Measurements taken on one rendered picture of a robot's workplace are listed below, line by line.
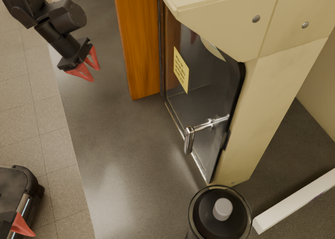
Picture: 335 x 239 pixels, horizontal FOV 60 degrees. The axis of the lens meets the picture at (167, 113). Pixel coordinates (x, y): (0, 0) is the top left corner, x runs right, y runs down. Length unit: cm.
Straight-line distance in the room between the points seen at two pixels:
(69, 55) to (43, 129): 138
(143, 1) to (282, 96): 39
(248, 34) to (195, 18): 8
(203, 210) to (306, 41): 30
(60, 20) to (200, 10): 51
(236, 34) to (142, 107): 62
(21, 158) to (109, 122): 126
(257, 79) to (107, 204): 51
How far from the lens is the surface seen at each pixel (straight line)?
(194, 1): 28
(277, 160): 87
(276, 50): 40
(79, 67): 81
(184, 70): 61
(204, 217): 51
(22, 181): 172
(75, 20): 74
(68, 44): 80
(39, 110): 226
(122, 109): 91
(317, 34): 43
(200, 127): 55
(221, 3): 29
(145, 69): 85
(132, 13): 72
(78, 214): 181
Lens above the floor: 166
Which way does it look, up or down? 54 degrees down
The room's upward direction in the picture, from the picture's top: straight up
